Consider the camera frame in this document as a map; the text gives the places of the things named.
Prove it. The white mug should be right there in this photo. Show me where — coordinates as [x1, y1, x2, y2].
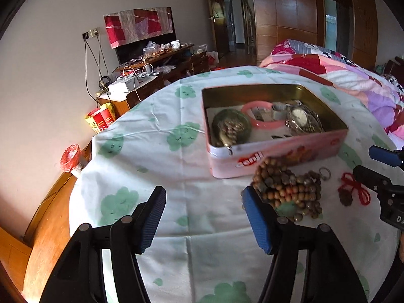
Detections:
[170, 40, 181, 49]

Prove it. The white box on cabinet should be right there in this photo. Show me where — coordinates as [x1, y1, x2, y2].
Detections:
[108, 76, 140, 96]

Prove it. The wooden wardrobe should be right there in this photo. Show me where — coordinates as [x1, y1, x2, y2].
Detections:
[253, 0, 378, 69]

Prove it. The silver wrist watch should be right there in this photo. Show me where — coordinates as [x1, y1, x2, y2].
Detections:
[271, 100, 323, 134]

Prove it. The black television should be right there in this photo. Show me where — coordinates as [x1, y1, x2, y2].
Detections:
[113, 21, 177, 64]

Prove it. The red yellow carton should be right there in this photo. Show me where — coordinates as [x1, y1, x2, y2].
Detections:
[85, 103, 116, 134]

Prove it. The red patchwork cloth cover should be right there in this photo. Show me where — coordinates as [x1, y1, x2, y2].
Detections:
[103, 7, 174, 48]

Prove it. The pink Genji tin box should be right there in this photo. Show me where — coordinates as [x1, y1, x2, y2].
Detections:
[202, 84, 348, 179]

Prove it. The wall power socket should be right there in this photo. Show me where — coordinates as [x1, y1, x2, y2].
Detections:
[82, 29, 99, 40]

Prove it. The colourful patchwork quilt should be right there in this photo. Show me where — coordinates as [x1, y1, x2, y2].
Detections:
[259, 39, 403, 148]

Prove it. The pink jade bangle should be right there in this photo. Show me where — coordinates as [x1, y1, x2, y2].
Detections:
[241, 100, 285, 130]

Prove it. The wooden bedroom door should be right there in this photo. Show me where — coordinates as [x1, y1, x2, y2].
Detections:
[208, 0, 229, 58]

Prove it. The green jade bead necklace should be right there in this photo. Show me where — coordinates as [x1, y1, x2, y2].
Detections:
[211, 108, 253, 148]

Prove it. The brown wooden bead mala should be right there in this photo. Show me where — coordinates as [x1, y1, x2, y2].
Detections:
[251, 157, 322, 223]

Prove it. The red cord pendant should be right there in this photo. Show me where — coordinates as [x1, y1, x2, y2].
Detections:
[338, 172, 371, 207]

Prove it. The wooden tv cabinet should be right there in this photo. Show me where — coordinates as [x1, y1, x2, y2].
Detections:
[97, 44, 209, 117]

